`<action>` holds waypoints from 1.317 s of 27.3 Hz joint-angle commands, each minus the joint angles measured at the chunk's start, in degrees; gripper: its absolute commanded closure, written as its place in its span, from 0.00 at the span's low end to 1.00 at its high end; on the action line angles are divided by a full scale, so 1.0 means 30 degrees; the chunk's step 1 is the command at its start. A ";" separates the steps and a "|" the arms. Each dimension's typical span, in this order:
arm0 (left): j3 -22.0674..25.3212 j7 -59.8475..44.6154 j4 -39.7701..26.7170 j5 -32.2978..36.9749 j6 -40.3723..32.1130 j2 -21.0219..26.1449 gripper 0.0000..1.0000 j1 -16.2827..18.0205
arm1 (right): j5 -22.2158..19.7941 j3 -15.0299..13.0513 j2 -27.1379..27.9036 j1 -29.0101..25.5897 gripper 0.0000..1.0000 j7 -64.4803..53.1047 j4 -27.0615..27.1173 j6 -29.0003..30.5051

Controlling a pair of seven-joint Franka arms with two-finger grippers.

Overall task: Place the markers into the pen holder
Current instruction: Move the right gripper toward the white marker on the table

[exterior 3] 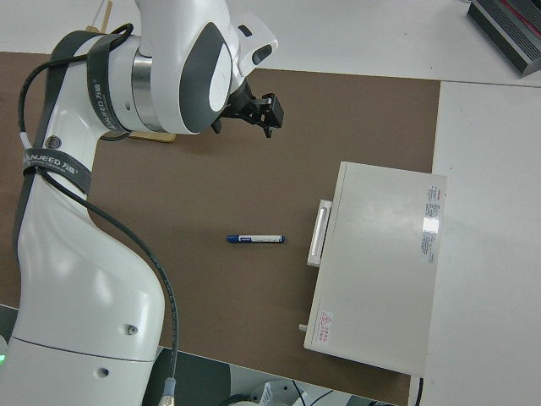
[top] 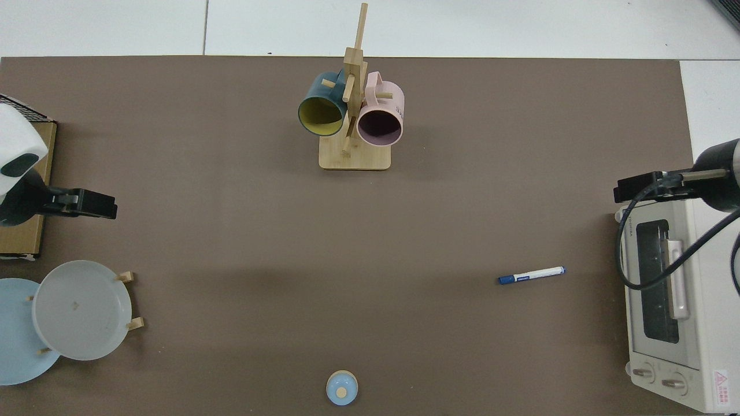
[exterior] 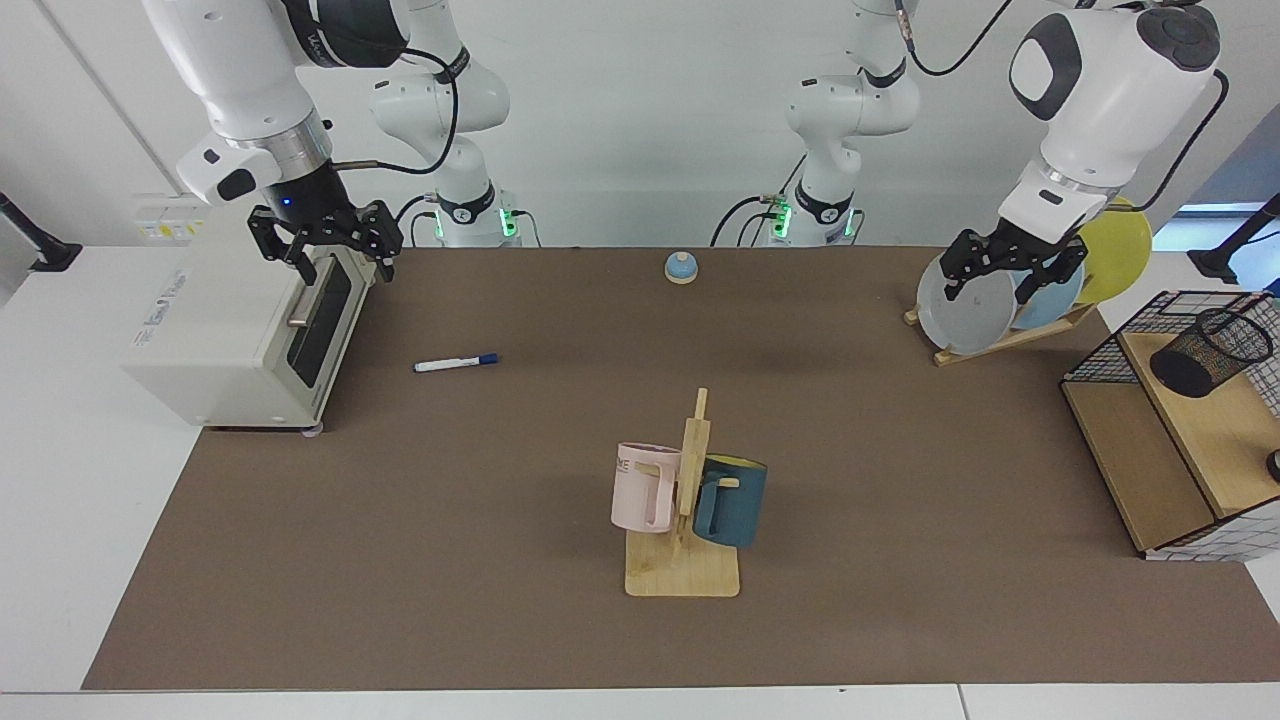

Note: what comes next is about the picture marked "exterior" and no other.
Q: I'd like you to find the white marker with blue cap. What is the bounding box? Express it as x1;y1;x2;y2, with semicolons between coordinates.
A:
414;352;500;374

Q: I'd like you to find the black mesh pen holder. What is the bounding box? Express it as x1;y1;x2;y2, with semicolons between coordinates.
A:
1149;308;1274;399

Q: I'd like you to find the light blue plate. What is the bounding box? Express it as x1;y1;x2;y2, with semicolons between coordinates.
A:
1010;262;1086;331

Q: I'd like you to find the grey plate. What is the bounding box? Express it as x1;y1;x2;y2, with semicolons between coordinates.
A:
917;250;1018;355

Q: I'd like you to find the wooden plate rack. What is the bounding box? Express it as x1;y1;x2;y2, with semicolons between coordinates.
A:
903;300;1098;367

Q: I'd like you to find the yellow plate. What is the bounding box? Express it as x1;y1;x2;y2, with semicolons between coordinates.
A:
1075;197;1153;306

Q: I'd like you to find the pale toaster oven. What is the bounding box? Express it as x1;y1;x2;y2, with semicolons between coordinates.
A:
122;205;379;433

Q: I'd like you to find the black stand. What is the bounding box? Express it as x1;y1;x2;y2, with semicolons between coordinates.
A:
0;192;83;273
1188;195;1280;286

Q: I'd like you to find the brown table cloth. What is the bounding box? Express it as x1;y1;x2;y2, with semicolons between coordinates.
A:
82;245;1280;691

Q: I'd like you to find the teal cup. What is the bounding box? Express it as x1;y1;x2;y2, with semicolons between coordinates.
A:
692;454;769;549

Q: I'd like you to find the pink cup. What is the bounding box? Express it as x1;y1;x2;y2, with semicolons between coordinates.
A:
611;442;684;535

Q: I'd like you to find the wooden cup stand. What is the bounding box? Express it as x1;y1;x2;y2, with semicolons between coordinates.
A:
625;388;741;599

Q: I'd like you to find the black base cable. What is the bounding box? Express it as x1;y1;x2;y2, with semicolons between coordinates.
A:
710;155;806;248
395;195;441;248

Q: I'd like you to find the white wall outlet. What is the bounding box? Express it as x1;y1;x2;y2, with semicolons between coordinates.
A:
133;195;211;243

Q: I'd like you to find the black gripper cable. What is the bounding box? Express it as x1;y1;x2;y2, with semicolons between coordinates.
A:
1135;70;1229;213
330;20;463;177

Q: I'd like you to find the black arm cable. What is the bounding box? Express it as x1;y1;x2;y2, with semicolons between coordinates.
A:
895;0;1016;79

